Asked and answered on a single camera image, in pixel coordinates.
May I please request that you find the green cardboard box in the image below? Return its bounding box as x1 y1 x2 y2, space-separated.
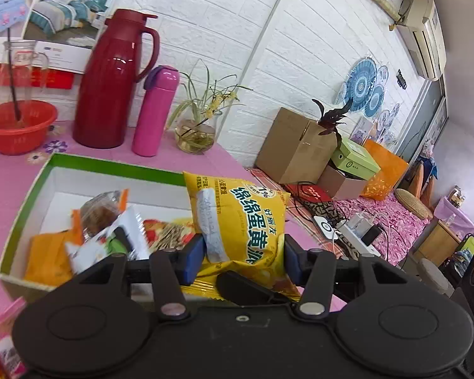
0 153 200 301

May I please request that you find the yellow snack packet blue print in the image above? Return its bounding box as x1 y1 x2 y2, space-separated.
182 171 301 301

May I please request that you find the pink thermos bottle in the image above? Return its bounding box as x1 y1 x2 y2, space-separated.
132 65 180 157

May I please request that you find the orange pillow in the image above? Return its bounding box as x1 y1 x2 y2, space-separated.
411 162 435 206

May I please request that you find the green shoebox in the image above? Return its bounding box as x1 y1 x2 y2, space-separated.
330 137 381 180

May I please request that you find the glass pitcher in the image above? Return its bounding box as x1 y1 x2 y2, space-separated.
0 40 50 125

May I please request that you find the white wireless charger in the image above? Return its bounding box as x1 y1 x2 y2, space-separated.
313 215 338 239

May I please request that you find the patterned brown black pouch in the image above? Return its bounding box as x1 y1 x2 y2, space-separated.
304 201 346 220

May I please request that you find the red thermos jug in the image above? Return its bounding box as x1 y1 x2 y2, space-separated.
72 9 161 149

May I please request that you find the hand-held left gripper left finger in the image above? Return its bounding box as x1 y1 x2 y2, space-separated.
59 234 206 321

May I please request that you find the red yellow printed snack packet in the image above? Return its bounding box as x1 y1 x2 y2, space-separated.
142 217 198 253

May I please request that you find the glass vase with plant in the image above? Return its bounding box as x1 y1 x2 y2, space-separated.
166 60 253 154

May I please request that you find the small brown cardboard box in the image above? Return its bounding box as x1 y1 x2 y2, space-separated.
320 165 368 201

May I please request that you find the white cartoon snack packet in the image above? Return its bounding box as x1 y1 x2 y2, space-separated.
65 205 151 273

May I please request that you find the white air conditioner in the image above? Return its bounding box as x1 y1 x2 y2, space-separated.
395 0 447 80

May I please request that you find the wooden cabinet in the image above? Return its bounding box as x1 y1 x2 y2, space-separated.
413 219 465 263

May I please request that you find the wall poster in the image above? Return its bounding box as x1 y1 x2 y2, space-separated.
0 0 129 89

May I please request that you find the round straw cushion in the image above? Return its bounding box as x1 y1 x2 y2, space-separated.
395 188 433 219

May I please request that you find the orange cushion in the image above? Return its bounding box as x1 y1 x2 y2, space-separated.
361 139 409 201

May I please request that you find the white power strip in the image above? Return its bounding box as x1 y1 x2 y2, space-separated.
336 213 382 259

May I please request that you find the pink floral blanket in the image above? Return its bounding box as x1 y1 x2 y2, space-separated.
336 195 439 265

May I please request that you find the dark purple plant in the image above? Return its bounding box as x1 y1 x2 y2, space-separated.
312 98 354 153

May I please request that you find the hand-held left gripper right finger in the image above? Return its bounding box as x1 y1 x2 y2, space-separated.
284 234 419 318

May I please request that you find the red plastic basin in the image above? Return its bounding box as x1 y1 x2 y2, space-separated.
0 100 58 155

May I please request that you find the small blue paper fan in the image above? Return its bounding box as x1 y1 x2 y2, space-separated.
369 85 385 117

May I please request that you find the grey round stool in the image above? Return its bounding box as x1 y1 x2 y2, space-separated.
416 258 455 297

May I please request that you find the red gift box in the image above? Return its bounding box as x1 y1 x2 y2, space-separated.
283 183 334 206

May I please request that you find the large blue paper fan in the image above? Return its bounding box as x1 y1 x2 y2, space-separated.
345 56 378 103

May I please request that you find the pink clear snack packet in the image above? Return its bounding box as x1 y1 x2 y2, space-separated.
0 299 27 379

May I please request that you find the dark stirring stick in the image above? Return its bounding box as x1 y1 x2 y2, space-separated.
6 27 22 123

